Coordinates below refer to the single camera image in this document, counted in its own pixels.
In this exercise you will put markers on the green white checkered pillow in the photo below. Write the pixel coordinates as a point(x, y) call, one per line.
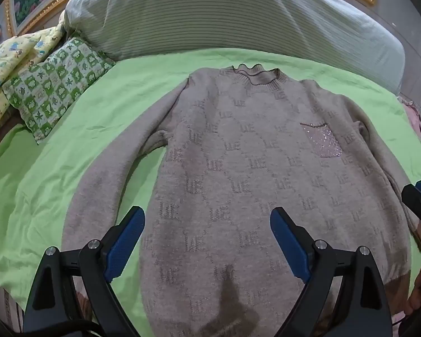
point(44, 92)

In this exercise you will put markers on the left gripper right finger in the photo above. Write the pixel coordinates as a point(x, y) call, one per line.
point(361, 308)

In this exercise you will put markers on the yellow cartoon print blanket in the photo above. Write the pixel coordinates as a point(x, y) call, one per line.
point(20, 52)

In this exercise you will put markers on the beige knit sweater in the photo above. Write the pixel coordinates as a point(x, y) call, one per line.
point(240, 142)

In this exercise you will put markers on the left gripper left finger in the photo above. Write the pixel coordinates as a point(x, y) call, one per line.
point(53, 308)

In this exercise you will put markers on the grey striped folded quilt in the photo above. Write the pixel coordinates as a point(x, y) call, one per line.
point(332, 32)

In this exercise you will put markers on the light green bed sheet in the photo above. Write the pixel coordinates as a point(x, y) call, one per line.
point(37, 181)

